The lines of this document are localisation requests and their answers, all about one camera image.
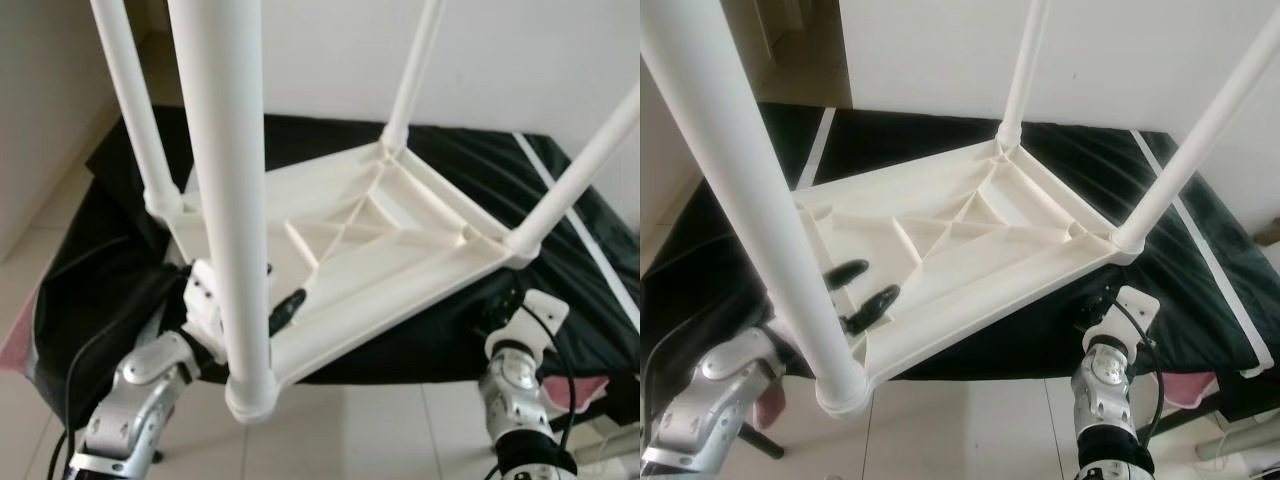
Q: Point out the white plastic table leg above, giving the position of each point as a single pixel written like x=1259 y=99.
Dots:
x=225 y=200
x=130 y=100
x=760 y=200
x=1200 y=150
x=415 y=70
x=580 y=170
x=1025 y=70

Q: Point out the white plastic table top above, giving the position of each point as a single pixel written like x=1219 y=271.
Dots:
x=400 y=250
x=1000 y=240

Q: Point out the black metal table leg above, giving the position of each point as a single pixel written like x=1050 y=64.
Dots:
x=1195 y=418
x=610 y=418
x=765 y=443

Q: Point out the white round floor base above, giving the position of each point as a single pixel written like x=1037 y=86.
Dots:
x=1240 y=440

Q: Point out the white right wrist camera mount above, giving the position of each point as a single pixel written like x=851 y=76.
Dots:
x=1130 y=312
x=540 y=315

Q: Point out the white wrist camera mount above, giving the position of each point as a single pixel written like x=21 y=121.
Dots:
x=1130 y=312
x=203 y=300
x=540 y=315

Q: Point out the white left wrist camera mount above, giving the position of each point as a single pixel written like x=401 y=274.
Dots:
x=203 y=300

